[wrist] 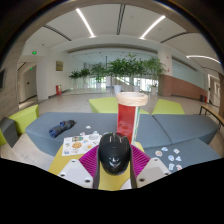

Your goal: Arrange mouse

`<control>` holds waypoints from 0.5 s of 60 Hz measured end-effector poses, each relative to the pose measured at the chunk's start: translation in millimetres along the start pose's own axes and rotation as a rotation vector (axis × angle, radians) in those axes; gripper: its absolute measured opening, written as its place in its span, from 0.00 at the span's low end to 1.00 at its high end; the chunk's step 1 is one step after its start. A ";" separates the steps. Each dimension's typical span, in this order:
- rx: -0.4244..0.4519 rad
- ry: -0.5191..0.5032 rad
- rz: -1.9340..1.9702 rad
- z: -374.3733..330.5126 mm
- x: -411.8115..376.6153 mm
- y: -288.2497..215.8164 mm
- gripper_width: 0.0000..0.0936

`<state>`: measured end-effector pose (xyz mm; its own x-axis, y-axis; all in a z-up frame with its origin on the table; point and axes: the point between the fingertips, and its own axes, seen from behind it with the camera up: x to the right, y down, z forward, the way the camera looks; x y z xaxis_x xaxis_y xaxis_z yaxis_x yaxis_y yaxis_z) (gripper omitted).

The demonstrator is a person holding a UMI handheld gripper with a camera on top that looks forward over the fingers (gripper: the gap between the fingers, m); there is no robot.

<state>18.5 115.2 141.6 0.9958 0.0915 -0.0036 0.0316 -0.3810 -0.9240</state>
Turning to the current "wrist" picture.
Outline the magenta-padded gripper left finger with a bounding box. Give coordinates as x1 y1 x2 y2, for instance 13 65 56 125
57 144 102 190

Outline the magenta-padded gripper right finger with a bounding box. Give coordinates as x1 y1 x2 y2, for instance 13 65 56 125
129 144 172 190

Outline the black computer mouse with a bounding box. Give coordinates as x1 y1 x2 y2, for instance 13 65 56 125
97 132 132 177

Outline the white printed sticker sheet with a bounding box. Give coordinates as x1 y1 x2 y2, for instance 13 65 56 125
61 133 103 157

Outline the group of loose small stickers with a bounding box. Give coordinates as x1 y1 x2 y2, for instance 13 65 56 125
154 146 183 172

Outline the long grey upholstered bench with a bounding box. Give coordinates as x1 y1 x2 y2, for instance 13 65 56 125
25 111 173 158

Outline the dark blue folded umbrella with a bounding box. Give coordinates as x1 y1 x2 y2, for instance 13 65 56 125
48 119 76 139

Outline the grey upholstered bench with stickers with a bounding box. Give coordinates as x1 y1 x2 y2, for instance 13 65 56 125
143 138 222 172

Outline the lime green upholstered bench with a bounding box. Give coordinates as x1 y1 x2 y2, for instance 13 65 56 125
151 98 186 116
88 96 150 115

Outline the lime green seat block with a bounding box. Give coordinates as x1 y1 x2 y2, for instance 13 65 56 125
8 104 40 135

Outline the dark grey seat block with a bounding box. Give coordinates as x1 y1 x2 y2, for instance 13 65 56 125
0 117 19 148

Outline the wooden slatted bench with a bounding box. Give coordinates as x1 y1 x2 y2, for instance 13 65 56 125
199 104 224 128

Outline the group of green potted plants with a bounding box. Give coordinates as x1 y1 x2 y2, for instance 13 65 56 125
68 53 167 96

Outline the group of ceiling strip lights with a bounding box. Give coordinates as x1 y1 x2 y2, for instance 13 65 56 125
74 7 222 66

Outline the framed wall picture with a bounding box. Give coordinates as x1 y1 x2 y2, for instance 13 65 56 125
55 60 64 72

